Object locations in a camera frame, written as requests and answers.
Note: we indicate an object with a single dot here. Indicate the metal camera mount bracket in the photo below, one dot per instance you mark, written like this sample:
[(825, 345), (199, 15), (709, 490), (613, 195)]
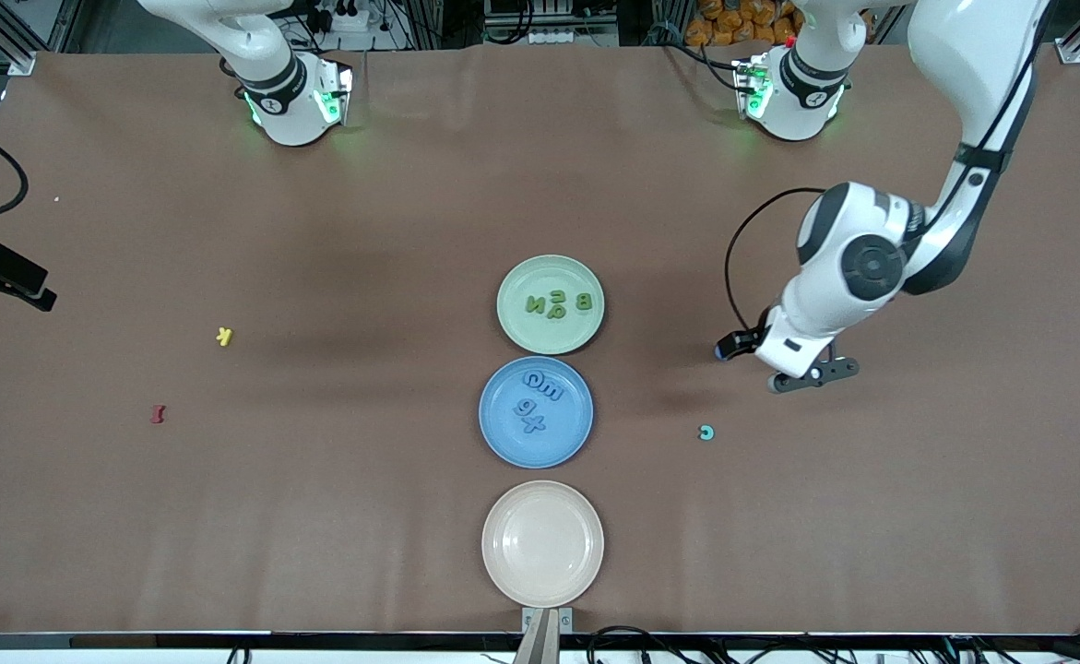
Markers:
[(544, 636)]

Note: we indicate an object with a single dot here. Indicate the blue plate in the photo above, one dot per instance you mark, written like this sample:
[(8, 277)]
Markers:
[(563, 447)]

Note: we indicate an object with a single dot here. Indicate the green plate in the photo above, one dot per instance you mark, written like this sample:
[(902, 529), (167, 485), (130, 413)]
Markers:
[(526, 272)]

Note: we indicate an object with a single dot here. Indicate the green letter N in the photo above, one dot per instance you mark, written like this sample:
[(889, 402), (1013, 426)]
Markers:
[(536, 305)]

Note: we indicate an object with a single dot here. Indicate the white power strip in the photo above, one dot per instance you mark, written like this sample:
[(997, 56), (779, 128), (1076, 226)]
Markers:
[(346, 18), (553, 37)]

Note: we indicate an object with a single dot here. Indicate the blue digit 9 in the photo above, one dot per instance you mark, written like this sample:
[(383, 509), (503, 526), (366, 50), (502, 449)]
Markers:
[(526, 407)]

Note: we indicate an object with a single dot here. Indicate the yellow letter K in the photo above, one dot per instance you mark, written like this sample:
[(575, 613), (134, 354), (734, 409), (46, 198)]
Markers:
[(224, 337)]

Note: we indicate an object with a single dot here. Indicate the red letter I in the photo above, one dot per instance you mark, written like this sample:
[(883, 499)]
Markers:
[(159, 414)]

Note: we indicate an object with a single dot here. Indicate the brown table cover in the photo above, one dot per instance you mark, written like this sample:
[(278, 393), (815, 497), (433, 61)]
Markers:
[(318, 553)]

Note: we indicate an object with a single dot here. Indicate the teal letter C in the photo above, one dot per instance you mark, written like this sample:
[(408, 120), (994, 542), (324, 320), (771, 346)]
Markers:
[(701, 432)]

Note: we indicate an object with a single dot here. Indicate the blue letter E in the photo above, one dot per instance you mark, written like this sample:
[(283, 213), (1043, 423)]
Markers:
[(551, 394)]

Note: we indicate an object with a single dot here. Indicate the orange bags pile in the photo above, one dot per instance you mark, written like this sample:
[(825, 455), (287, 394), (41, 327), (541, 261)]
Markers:
[(742, 18)]

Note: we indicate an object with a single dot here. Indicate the green letter P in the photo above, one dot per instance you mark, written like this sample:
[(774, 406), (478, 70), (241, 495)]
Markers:
[(555, 314)]

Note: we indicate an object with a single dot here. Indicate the blue letter X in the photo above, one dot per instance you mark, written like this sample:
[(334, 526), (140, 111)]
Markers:
[(534, 424)]

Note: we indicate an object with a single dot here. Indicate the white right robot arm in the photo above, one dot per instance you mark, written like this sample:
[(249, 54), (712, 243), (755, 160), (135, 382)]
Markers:
[(286, 111)]

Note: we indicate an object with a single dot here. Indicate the blue letter C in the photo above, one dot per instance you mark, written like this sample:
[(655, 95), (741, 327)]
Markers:
[(527, 379)]

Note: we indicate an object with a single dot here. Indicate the beige plate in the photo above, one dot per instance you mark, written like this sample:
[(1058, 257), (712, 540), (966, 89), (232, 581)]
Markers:
[(542, 544)]

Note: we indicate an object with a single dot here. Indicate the green letter B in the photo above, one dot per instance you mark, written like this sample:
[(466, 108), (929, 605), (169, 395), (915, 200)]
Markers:
[(584, 302)]

